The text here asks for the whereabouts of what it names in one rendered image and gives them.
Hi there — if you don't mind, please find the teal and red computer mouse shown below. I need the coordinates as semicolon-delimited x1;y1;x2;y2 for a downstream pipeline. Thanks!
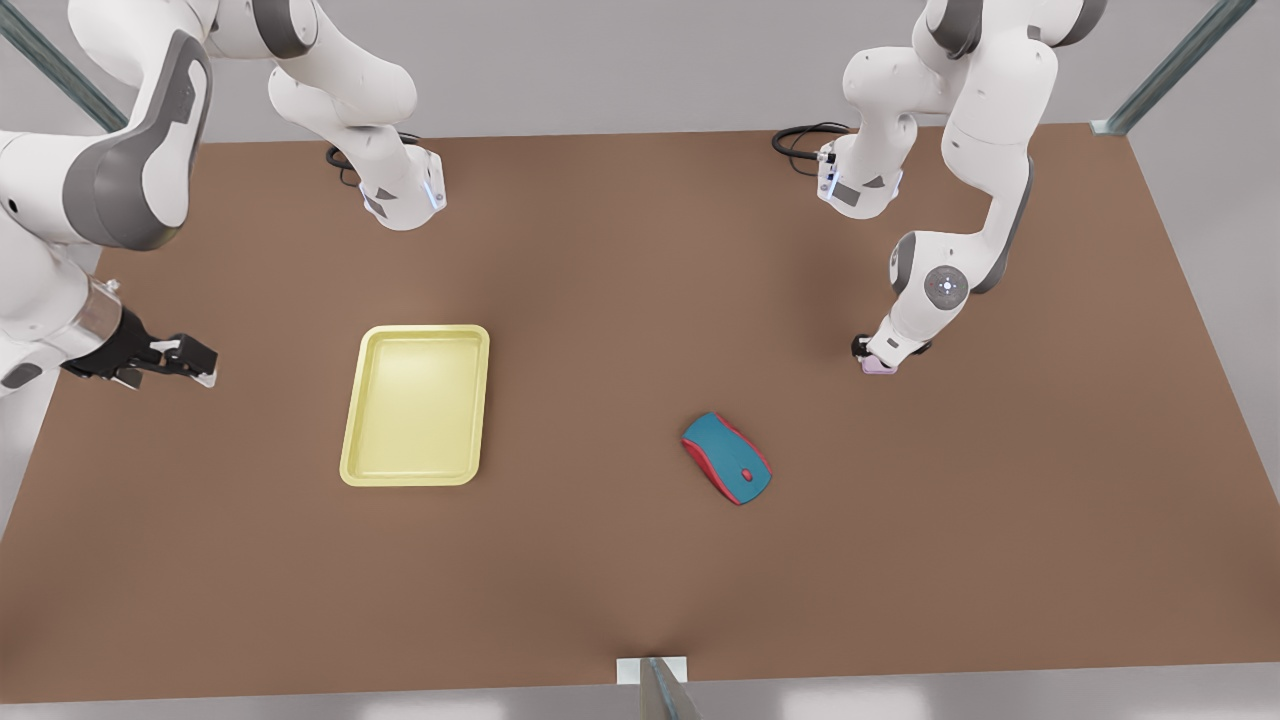
681;411;774;507

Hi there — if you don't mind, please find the yellow rectangular tray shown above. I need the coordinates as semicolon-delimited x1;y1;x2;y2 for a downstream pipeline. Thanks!
339;324;492;488

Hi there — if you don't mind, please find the black cable loop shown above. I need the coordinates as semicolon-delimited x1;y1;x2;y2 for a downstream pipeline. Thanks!
771;121;853;180
325;130;423;189

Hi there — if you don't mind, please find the silver frame post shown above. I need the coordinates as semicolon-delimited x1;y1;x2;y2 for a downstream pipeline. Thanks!
616;655;703;720
0;0;131;134
1091;0;1258;137

